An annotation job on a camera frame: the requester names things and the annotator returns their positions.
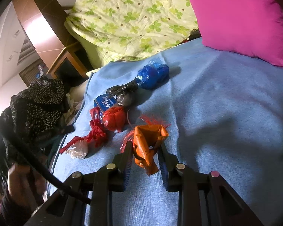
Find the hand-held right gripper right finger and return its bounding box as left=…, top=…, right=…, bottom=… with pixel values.
left=157, top=143, right=265, bottom=226

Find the black cable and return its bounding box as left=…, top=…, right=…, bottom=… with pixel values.
left=0, top=112, right=92, bottom=205

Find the green floral quilt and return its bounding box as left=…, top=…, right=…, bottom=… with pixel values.
left=64, top=0, right=202, bottom=63

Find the black white-dotted cloth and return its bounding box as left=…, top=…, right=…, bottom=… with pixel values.
left=2, top=79, right=72, bottom=142

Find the blue plastic bag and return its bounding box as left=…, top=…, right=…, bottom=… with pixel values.
left=137, top=57, right=170, bottom=90

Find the clear white plastic bag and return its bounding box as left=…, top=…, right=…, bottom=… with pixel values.
left=65, top=140, right=89, bottom=160

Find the wooden cabinet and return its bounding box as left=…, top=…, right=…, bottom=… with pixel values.
left=46, top=43, right=90, bottom=81

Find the orange plastic bag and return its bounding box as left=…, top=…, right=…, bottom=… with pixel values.
left=132, top=124, right=169, bottom=176

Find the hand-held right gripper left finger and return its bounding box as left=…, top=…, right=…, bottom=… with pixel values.
left=24, top=143, right=135, bottom=226

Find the blue paper carton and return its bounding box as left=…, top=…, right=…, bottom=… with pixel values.
left=93, top=94, right=118, bottom=111

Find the light blue blanket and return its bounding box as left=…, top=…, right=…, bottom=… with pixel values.
left=47, top=38, right=283, bottom=226

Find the twisted red plastic bag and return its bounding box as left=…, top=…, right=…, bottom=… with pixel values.
left=60, top=124, right=108, bottom=154

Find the balled red plastic bag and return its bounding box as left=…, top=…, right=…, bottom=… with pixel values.
left=90, top=106, right=128, bottom=132

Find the grey black plastic bag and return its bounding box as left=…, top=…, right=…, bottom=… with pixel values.
left=106, top=79, right=140, bottom=107

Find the white cloth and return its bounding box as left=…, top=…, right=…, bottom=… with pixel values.
left=63, top=93, right=83, bottom=119

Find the pink pillow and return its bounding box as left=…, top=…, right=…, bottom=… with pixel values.
left=184, top=0, right=283, bottom=73

